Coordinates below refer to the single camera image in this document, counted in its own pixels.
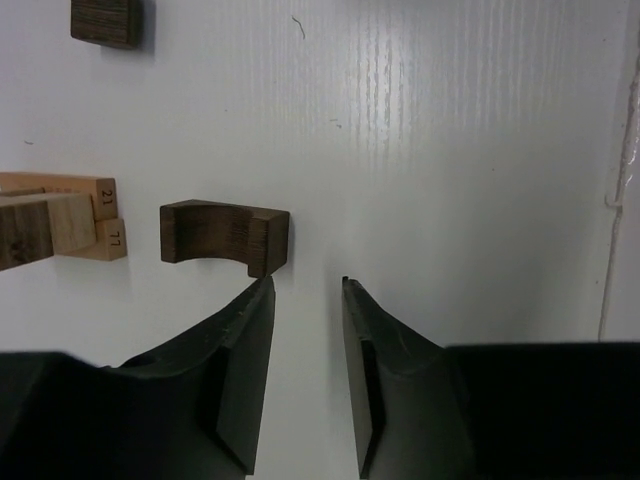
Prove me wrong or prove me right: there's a plain long light wood block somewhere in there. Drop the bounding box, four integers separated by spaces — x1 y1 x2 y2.
63 218 127 262

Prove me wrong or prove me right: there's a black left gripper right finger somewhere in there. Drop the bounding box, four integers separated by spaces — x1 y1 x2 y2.
342 277 473 479

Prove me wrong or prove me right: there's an engraved long light wood block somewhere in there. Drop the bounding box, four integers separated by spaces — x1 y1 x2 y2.
1 172 118 221

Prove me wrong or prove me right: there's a dark wood arch block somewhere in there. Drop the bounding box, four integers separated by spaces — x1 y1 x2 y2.
159 199 291 278

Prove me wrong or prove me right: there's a dark wood cube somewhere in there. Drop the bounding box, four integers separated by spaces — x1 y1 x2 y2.
70 0 143 49

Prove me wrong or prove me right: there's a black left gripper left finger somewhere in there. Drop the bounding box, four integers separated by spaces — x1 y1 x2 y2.
107 277 275 479

